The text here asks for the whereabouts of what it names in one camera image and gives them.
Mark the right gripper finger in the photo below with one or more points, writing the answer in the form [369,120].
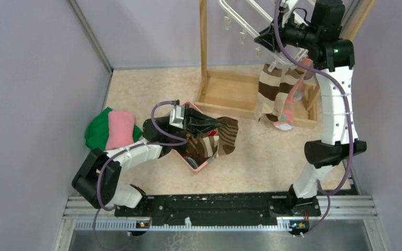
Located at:
[269,33]
[269,42]

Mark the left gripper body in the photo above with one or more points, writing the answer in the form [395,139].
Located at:
[188,112]

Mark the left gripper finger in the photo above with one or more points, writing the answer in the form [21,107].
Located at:
[200,119]
[197,130]

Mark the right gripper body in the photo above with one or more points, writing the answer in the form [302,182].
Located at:
[299,35]

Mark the tan brown striped sock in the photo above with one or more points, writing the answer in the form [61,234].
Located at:
[227,135]

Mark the white clip hanger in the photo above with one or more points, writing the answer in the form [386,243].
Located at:
[258,19]

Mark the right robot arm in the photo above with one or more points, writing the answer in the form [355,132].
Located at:
[333,63]

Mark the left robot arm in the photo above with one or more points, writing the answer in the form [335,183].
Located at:
[166,130]

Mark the striped socks in basket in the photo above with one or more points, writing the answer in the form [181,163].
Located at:
[200,150]

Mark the pink plastic basket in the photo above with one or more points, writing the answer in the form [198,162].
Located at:
[201,166]

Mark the pink sock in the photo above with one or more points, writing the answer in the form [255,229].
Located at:
[291,90]

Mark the wooden rack stand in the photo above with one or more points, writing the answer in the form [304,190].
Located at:
[230,93]

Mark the cream brown wide-striped sock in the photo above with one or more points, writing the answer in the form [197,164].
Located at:
[268,85]

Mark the pink folded cloth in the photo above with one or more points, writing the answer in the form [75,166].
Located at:
[120,129]

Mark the green cloth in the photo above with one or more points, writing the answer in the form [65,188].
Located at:
[96,133]

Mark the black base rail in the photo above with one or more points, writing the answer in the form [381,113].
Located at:
[229,210]

